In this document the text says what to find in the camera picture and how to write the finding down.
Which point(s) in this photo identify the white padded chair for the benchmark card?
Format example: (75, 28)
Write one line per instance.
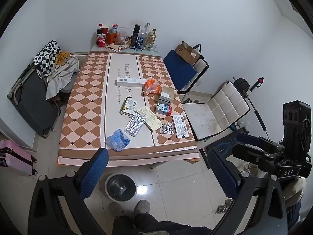
(213, 117)

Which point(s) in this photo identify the small blister pack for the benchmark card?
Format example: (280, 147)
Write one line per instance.
(167, 128)

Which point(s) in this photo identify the checkered black white cloth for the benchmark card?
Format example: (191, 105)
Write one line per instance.
(44, 60)

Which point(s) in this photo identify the blue cushioned chair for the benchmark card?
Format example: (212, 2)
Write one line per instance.
(184, 76)

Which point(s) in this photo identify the person's dark trousers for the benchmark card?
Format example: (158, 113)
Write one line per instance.
(147, 224)

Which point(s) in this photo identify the dark folded bed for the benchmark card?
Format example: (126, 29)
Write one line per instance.
(28, 95)

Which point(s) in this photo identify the milk carton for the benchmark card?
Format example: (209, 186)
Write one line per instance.
(163, 109)

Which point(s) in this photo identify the orange plastic bag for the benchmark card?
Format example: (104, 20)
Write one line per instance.
(151, 86)

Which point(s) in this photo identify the silver blister pack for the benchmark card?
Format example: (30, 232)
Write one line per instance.
(135, 124)

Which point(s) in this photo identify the clear glass bottle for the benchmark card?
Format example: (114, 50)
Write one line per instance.
(146, 32)

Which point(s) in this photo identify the blue black board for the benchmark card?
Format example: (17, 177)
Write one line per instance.
(224, 145)

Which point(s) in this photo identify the green white medicine box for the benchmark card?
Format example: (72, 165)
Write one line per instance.
(128, 107)

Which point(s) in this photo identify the yellow paper packet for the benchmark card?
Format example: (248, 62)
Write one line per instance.
(151, 120)

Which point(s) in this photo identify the black can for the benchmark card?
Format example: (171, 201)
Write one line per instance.
(135, 36)

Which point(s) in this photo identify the white labelled packet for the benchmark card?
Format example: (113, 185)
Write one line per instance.
(180, 126)

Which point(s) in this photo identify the dumbbell on floor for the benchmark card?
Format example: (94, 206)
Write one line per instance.
(222, 209)

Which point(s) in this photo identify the pink suitcase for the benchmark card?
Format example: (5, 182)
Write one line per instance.
(13, 156)

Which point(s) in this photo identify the grey slipper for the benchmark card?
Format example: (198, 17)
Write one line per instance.
(142, 207)
(116, 209)

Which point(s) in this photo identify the red cup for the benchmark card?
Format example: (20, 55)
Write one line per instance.
(104, 32)

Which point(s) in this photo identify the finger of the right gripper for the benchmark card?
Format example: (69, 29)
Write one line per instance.
(260, 142)
(259, 157)

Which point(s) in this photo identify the exercise machine with red knob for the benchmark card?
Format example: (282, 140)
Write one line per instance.
(246, 92)

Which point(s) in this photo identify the open cardboard box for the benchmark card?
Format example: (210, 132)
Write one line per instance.
(166, 96)

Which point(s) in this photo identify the long white box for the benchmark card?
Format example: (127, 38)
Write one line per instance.
(130, 82)

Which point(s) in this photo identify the grey white clothes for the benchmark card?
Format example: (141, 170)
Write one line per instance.
(63, 78)

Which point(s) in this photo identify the cola bottle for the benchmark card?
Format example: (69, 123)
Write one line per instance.
(99, 33)

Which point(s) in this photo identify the cardboard box on chair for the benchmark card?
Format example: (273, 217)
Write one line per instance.
(187, 53)

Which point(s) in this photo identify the checkered tablecloth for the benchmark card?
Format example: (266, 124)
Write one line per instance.
(93, 113)

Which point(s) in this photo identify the blue plastic bag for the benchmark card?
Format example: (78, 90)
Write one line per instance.
(118, 141)

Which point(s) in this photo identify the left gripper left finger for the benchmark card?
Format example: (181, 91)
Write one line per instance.
(46, 215)

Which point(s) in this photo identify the white round trash bin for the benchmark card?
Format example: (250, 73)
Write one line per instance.
(120, 188)

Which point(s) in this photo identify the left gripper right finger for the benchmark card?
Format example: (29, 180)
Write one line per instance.
(269, 213)

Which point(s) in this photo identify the liquor bottle gold cap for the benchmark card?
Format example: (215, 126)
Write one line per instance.
(151, 39)

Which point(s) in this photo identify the orange box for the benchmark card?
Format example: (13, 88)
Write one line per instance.
(110, 38)

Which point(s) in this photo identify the right grey slipper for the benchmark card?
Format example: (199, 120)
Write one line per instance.
(142, 207)

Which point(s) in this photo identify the left grey slipper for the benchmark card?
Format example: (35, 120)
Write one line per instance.
(116, 209)

